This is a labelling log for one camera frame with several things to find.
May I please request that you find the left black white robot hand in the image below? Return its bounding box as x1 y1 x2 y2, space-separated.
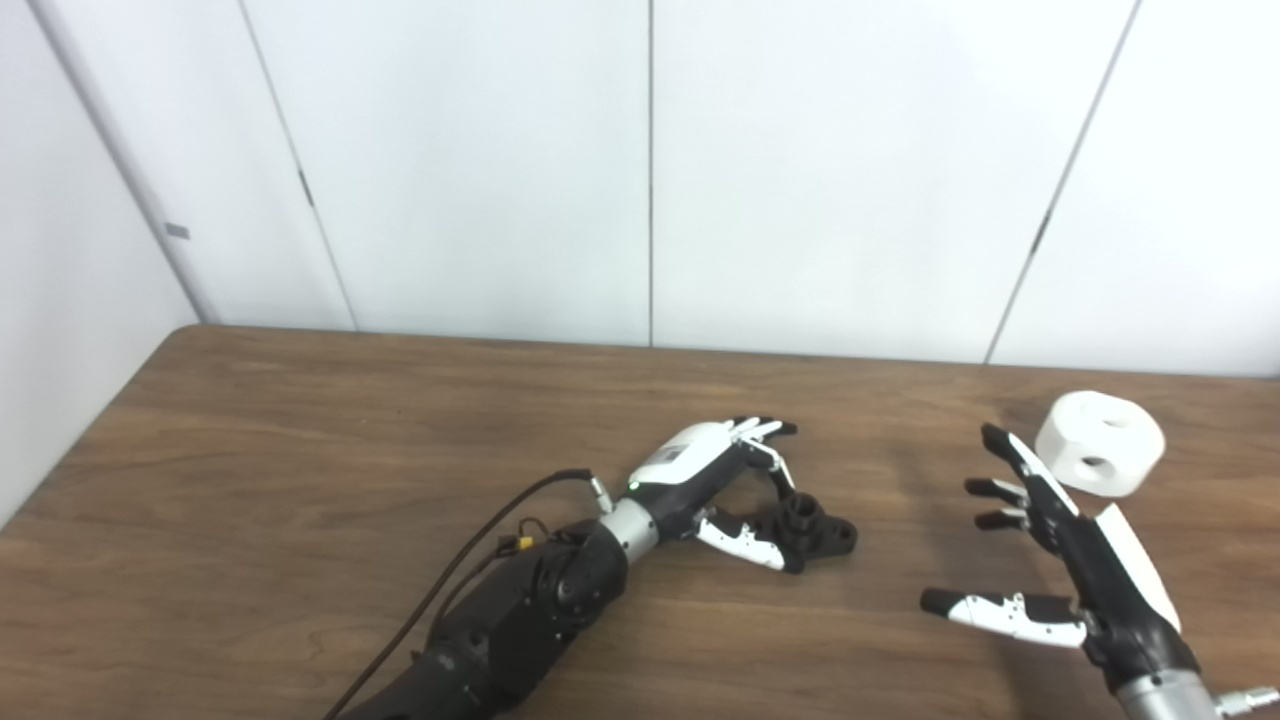
625 417 801 573

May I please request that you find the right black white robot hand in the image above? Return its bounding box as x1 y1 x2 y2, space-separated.
920 423 1201 691

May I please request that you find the round white piece with holes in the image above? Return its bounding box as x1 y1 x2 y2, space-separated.
1035 391 1167 497

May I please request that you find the black flanged holder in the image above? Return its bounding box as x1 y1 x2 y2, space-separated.
765 493 859 575

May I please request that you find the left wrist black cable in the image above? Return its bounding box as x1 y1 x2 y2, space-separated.
322 468 613 720

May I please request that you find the thin wire with yellow plug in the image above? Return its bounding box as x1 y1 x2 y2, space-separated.
430 518 561 621

